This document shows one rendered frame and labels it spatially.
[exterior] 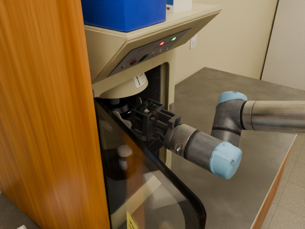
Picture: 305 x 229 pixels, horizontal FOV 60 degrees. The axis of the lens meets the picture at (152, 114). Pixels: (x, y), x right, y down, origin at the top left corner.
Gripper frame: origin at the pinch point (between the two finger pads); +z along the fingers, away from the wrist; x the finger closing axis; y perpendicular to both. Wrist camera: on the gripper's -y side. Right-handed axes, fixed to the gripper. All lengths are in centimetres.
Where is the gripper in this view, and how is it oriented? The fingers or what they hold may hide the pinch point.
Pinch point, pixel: (116, 115)
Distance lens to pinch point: 75.8
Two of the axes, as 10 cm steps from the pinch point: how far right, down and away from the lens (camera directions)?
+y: 0.4, -8.4, -5.5
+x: -6.0, 4.2, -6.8
